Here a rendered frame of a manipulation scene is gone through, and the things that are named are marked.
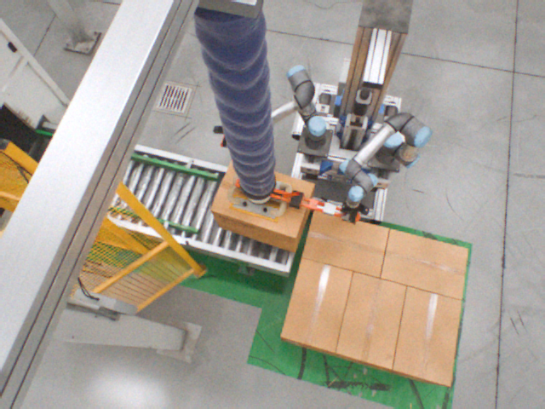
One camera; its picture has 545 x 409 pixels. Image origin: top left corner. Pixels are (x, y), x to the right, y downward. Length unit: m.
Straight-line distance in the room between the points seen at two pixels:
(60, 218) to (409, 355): 2.79
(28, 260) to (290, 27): 4.49
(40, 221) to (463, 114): 4.28
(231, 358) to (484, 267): 2.30
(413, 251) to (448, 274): 0.29
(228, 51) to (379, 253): 2.26
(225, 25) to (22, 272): 0.87
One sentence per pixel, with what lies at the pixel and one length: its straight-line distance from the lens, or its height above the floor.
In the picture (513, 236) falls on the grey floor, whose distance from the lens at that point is 4.35.
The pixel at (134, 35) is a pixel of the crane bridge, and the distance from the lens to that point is 0.93.
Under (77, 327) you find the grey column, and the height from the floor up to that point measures 1.92.
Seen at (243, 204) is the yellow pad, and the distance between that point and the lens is 2.76.
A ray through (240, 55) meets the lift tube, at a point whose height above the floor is 2.59.
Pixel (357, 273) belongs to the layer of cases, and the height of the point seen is 0.54.
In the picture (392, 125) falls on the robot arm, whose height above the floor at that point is 1.64.
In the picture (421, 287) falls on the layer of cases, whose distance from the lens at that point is 3.35.
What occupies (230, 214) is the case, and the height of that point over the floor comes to 1.07.
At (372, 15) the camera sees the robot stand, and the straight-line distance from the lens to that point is 2.36.
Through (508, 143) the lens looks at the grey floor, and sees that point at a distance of 4.71.
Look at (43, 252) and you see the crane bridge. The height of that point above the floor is 3.05.
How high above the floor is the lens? 3.70
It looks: 70 degrees down
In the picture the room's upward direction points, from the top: 4 degrees counter-clockwise
